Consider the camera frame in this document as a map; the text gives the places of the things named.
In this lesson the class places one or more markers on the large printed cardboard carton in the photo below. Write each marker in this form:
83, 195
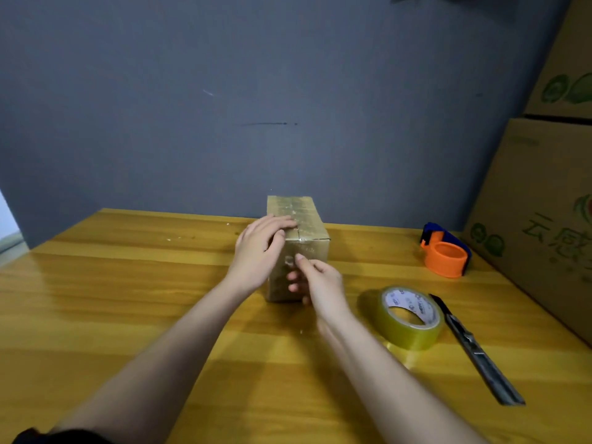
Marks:
566, 64
541, 217

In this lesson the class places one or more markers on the orange and blue tape dispenser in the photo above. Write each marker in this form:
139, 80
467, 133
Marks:
444, 258

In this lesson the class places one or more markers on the person's left hand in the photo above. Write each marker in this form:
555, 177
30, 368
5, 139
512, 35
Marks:
252, 256

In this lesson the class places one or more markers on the clear packing tape roll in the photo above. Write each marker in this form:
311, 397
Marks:
407, 330

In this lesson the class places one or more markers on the small taped cardboard box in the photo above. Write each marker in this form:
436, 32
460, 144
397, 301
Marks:
305, 221

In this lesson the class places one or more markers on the person's right thumb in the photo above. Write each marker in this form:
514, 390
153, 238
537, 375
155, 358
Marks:
305, 262

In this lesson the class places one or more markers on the black utility knife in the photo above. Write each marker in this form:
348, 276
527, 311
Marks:
476, 349

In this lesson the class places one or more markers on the black sleeve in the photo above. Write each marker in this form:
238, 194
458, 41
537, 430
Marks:
60, 437

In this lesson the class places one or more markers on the person's right hand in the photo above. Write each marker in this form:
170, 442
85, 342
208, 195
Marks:
326, 289

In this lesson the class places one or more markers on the person's left forearm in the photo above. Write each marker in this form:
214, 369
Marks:
162, 365

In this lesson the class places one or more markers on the person's right forearm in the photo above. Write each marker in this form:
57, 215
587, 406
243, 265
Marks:
393, 393

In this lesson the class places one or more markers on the person's left thumb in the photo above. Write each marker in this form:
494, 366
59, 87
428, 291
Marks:
276, 241

